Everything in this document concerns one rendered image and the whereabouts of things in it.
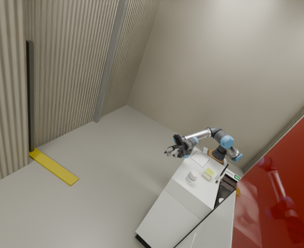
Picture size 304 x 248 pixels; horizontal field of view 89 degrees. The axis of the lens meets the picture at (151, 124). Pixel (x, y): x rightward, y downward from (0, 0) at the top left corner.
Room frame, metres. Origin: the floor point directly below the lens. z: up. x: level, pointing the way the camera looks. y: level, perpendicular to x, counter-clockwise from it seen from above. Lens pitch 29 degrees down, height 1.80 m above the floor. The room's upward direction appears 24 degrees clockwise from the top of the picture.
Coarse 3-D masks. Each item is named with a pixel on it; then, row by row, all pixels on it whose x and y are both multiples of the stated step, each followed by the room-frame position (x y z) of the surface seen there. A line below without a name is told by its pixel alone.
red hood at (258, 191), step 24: (288, 144) 0.70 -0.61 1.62; (264, 168) 0.69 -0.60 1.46; (288, 168) 0.55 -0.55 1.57; (240, 192) 0.67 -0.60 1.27; (264, 192) 0.53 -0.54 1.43; (288, 192) 0.44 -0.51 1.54; (240, 216) 0.51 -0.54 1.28; (264, 216) 0.42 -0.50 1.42; (288, 216) 0.36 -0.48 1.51; (240, 240) 0.39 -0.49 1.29; (264, 240) 0.34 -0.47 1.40; (288, 240) 0.30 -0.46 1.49
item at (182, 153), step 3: (186, 144) 1.00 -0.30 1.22; (174, 147) 0.94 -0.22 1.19; (177, 147) 0.92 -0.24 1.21; (180, 147) 0.92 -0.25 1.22; (186, 147) 1.00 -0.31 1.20; (183, 150) 0.94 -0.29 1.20; (186, 150) 0.99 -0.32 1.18; (180, 153) 0.92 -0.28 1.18; (183, 153) 0.93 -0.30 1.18; (174, 156) 0.92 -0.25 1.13; (177, 156) 0.91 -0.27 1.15; (180, 156) 0.90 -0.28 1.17; (183, 156) 0.92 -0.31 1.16
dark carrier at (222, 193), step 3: (219, 189) 1.06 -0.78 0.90; (222, 189) 1.08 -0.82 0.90; (225, 189) 1.09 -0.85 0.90; (219, 192) 1.03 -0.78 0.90; (222, 192) 1.04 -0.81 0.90; (225, 192) 1.06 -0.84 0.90; (228, 192) 1.07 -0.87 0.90; (219, 195) 0.99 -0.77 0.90; (222, 195) 1.01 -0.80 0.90; (225, 195) 1.02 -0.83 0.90; (219, 198) 0.96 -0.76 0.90; (216, 201) 0.92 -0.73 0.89; (216, 204) 0.89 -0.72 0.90
